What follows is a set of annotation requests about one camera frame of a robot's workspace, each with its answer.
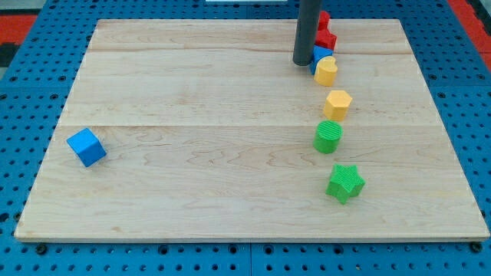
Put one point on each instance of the yellow hexagon block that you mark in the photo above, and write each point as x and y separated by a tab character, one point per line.
337	104

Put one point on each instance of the blue cube block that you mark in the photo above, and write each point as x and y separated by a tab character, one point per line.
87	147

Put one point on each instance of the light wooden board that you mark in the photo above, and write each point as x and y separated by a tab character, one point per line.
208	127

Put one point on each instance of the green cylinder block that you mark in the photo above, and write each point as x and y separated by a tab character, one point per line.
327	136

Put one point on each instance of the yellow heart block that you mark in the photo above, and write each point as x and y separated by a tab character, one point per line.
326	71

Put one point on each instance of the green star block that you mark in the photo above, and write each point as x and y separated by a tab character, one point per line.
344	183

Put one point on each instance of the blue pentagon block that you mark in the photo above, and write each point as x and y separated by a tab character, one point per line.
318	53

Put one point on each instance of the red star block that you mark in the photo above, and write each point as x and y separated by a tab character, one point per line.
324	38

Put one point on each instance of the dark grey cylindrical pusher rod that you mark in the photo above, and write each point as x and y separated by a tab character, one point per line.
306	30

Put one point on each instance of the red block at back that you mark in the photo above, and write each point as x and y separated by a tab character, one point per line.
323	21

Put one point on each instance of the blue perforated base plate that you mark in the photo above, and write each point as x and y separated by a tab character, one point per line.
38	80

